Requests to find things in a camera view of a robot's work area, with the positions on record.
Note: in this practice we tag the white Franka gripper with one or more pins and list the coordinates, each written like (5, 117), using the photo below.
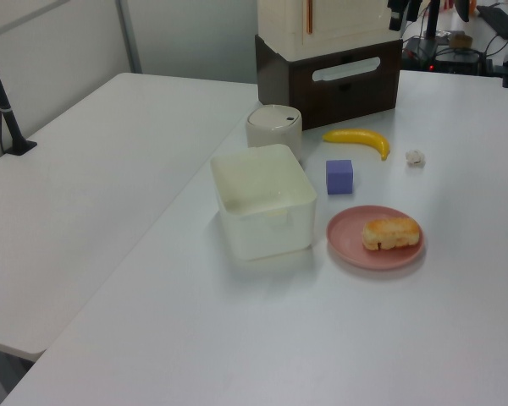
(400, 4)

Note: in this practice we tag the golden bread loaf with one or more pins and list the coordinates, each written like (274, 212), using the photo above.
(391, 232)

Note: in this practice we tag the black upright stand pole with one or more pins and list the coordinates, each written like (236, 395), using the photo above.
(432, 19)

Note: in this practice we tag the black device with red light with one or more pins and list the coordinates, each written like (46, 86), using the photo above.
(444, 59)

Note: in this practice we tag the cream toy fridge cabinet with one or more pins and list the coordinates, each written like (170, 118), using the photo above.
(343, 21)

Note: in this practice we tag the small brown cardboard box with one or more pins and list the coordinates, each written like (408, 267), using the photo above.
(460, 40)

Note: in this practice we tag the black keyboard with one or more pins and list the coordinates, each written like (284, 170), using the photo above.
(499, 21)

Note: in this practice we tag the yellow banana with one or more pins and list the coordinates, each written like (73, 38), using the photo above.
(355, 135)

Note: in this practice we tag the crumpled paper ball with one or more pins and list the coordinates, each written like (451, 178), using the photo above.
(415, 157)

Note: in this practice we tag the white lidded trash bin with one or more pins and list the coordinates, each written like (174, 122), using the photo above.
(273, 122)

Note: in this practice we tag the purple cube block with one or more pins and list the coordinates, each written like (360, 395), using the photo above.
(339, 179)

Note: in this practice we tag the pink round plate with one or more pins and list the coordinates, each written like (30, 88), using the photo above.
(347, 243)

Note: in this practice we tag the white open storage box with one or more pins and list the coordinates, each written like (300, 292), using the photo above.
(271, 237)

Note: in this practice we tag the black camera stand pole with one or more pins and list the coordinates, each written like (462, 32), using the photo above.
(8, 122)

